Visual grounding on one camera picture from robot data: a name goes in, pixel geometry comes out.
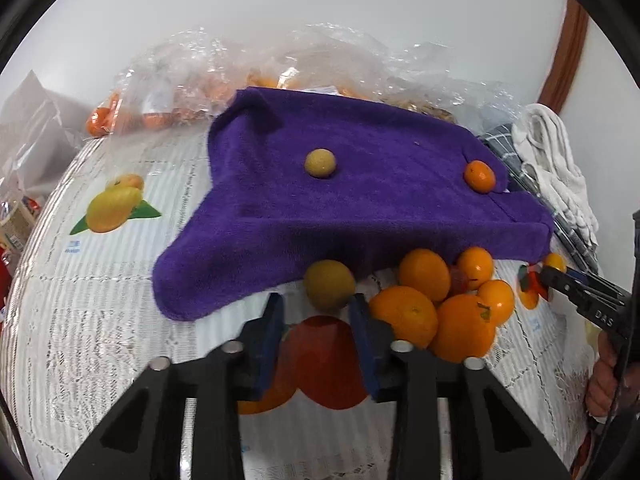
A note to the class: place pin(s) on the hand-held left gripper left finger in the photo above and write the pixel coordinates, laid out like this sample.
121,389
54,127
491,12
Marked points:
270,345

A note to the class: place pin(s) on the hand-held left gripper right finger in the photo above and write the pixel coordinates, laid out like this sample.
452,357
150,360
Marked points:
362,345

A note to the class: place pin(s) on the brown door frame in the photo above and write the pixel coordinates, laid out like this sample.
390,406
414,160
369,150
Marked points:
565,50

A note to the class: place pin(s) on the kumquat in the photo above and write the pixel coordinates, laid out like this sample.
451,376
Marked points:
555,262

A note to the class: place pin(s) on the purple towel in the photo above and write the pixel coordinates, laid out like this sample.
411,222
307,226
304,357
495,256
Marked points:
375,185

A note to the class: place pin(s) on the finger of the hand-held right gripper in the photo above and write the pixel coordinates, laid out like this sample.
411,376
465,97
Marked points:
600,284
565,287

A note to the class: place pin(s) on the white towel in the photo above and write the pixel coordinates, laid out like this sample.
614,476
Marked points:
555,160

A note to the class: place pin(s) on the lace fruit-print tablecloth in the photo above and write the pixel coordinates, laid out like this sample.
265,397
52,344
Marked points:
100,310

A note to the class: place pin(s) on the clear plastic bag of oranges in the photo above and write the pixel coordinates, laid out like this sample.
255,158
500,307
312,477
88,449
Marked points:
280,60
150,90

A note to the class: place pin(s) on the white plastic bags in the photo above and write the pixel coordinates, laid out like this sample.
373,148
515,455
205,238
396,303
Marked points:
35,125

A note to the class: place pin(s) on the red hawthorn fruit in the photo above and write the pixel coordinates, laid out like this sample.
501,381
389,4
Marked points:
457,280

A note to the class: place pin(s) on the person's right hand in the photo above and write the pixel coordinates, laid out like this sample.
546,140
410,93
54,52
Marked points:
602,380

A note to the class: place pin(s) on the small orange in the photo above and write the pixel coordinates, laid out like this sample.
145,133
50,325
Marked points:
480,176
475,265

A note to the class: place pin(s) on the clear plastic bag of longans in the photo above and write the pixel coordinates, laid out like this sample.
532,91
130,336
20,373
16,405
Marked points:
440,85

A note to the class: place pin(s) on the longan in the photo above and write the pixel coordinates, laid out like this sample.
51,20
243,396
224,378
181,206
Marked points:
330,285
320,163

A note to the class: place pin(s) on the red packet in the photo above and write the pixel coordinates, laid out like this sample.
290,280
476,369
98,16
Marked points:
5,275

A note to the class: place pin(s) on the grey checked cloth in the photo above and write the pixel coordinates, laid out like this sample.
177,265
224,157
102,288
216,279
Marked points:
505,145

